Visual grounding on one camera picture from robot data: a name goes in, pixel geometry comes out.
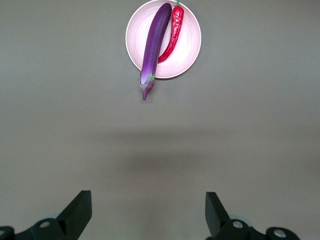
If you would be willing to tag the pink round plate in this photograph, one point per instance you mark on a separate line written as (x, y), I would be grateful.
(187, 45)

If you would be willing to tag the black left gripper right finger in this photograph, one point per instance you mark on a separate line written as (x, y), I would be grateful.
(220, 225)

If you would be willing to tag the brown table cover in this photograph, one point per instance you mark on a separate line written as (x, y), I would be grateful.
(75, 100)

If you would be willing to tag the red chili pepper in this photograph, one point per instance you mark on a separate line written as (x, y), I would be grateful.
(176, 27)

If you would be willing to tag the purple eggplant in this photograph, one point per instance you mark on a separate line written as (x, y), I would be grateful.
(155, 42)

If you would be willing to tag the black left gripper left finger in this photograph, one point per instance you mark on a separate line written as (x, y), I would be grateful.
(70, 222)

